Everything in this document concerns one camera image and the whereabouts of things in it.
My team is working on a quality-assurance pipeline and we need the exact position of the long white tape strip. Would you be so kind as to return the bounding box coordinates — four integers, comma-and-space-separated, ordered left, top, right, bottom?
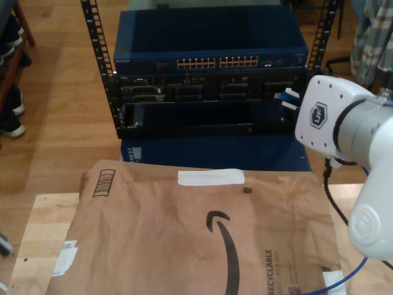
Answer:
177, 168, 246, 187

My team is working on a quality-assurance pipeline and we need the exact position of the short white tape piece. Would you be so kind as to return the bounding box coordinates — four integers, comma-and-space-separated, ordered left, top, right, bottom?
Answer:
321, 269, 344, 291

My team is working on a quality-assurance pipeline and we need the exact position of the black office chair base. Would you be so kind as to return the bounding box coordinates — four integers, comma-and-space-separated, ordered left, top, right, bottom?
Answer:
324, 54, 381, 93

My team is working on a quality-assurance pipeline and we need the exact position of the black cable silver connector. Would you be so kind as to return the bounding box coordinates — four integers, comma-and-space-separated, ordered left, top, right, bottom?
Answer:
322, 157, 351, 225

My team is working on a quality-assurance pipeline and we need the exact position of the blue network cable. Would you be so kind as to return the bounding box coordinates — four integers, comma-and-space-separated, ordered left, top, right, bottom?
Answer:
274, 91, 371, 295

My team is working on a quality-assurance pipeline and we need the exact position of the blue case under rack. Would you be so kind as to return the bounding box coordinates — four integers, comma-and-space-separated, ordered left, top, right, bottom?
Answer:
119, 135, 313, 173

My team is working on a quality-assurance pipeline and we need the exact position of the white label sticker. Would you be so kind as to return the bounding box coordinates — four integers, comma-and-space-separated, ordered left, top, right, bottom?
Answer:
51, 238, 79, 278

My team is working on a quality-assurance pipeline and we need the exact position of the black metal pole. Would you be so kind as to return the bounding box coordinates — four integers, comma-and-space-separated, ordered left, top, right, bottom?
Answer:
337, 0, 344, 40

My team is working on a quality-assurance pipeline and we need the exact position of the person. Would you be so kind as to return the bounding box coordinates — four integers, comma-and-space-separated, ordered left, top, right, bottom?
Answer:
349, 0, 393, 87

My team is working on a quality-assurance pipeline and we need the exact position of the wooden shoe rack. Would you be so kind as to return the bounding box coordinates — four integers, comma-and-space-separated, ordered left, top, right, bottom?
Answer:
0, 0, 36, 108

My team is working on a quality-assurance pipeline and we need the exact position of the black rack tray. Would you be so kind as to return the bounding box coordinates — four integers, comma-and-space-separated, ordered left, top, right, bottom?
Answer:
117, 100, 300, 140

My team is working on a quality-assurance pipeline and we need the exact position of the black server unit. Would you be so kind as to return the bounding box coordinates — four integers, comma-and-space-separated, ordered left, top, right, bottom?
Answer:
115, 73, 305, 102

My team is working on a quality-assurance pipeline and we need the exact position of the blue network switch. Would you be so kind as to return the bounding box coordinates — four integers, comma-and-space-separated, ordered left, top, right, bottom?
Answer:
112, 9, 309, 74

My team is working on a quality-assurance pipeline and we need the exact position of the black rack frame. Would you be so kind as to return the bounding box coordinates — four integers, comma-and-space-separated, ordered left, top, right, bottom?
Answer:
80, 0, 338, 140

